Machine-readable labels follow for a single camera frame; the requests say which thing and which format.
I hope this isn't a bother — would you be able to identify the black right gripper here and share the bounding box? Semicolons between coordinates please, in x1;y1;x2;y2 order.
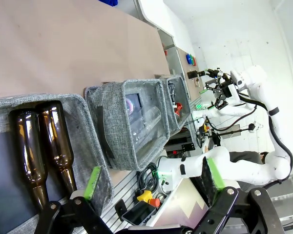
200;80;234;110

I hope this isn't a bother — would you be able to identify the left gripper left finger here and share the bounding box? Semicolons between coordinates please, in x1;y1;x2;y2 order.
35;166;113;234

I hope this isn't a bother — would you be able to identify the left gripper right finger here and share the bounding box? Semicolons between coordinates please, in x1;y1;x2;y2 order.
194;157;285;234

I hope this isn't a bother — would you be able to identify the crushed red drink can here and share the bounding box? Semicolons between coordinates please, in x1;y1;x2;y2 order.
173;102;184;120

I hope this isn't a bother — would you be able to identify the black drink can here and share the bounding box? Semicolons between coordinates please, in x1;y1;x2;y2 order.
167;82;178;98

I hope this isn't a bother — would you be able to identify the large clear plastic bottle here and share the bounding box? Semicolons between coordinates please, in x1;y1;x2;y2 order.
130;106;163;147

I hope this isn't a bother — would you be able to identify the brown glass bottle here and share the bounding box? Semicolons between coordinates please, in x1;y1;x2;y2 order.
9;109;49;212
36;100;78;196

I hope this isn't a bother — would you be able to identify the grey basket labelled Can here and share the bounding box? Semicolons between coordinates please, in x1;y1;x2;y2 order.
161;75;192;134

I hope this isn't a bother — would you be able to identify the grey basket labelled Bottle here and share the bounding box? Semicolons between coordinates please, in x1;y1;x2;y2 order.
0;94;114;234

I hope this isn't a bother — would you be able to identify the grey basket labelled Plastic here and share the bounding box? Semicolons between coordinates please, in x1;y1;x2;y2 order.
84;78;171;172

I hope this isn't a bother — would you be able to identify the black background robot gripper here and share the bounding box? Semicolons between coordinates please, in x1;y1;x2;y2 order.
198;69;231;80

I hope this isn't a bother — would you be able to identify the brown background table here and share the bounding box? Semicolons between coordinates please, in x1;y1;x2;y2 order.
177;47;206;103

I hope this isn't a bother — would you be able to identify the black rod with knob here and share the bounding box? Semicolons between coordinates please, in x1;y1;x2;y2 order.
209;121;263;137

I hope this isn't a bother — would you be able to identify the laptop with purple screen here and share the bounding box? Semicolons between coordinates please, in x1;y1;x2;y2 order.
146;177;209;229

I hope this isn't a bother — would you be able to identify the grey metal cabinet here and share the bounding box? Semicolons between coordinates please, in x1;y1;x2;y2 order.
157;29;187;78

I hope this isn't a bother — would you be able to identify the dark haired background person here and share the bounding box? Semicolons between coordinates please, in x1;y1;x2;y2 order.
228;150;270;166

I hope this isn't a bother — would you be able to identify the clear acrylic box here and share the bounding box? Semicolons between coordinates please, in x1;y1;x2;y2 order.
270;173;293;221

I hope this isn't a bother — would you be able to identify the black electronics box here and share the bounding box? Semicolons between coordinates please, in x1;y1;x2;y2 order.
165;136;196;158

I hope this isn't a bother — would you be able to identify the black smartphone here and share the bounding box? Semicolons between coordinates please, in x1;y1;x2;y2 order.
121;201;158;226

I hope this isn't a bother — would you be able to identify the white side table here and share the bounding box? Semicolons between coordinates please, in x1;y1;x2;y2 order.
136;0;175;39

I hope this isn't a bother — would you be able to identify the black metal bracket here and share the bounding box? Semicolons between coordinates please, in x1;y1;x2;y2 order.
114;199;128;222

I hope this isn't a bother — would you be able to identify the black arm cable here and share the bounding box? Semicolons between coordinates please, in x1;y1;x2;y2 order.
238;94;293;181

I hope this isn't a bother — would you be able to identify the black cable bundle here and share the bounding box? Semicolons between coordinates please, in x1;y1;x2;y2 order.
136;162;160;192

